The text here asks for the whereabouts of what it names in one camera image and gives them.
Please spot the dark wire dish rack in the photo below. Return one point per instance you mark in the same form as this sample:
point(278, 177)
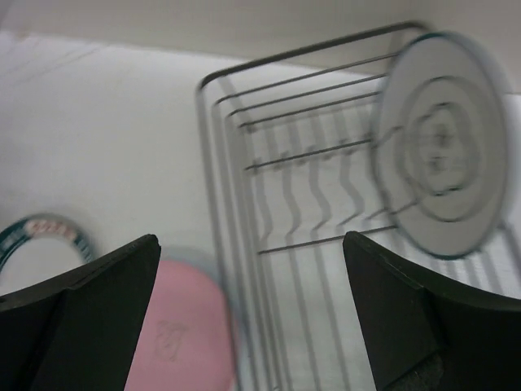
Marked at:
point(287, 152)

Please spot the large patterned plate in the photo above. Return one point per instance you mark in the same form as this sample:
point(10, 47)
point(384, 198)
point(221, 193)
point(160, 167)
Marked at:
point(39, 247)

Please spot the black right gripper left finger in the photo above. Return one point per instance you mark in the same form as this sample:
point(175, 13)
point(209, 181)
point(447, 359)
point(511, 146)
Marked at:
point(79, 330)

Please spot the blue plastic plate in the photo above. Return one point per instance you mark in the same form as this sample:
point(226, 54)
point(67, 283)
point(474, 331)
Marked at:
point(208, 264)

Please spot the white rearmost plate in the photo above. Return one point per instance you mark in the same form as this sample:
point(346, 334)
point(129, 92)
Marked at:
point(442, 144)

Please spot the pink plastic plate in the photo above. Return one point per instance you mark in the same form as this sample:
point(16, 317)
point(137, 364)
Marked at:
point(185, 342)

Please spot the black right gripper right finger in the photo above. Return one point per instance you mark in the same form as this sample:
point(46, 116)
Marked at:
point(425, 331)

